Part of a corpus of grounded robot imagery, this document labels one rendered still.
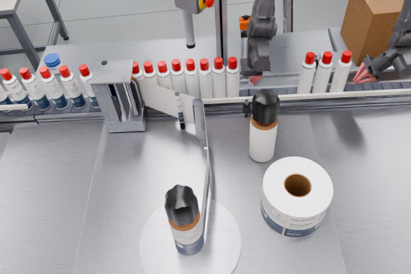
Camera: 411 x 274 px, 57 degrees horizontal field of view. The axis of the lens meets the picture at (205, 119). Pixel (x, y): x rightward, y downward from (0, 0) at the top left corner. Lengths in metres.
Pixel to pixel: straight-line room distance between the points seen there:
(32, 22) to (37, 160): 2.49
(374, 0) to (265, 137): 0.77
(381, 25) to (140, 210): 1.15
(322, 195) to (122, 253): 0.62
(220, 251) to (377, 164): 0.66
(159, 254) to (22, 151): 0.74
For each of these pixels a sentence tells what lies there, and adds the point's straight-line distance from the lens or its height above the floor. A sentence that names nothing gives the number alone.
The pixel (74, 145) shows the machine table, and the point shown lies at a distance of 1.57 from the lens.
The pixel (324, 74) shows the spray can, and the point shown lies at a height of 1.01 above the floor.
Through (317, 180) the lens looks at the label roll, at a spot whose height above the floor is 1.02.
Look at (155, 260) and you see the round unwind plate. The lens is 1.20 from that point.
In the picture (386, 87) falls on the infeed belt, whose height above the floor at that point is 0.88.
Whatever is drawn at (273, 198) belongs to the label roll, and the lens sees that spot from 1.11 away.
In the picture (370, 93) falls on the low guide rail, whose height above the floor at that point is 0.91.
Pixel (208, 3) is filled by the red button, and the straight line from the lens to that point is 1.24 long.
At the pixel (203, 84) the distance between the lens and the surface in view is 1.44.
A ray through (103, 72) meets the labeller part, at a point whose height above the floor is 1.14.
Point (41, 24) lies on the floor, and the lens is 3.87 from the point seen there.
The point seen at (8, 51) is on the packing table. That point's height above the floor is 0.20.
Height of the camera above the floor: 2.00
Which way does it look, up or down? 50 degrees down
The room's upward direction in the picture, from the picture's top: 5 degrees counter-clockwise
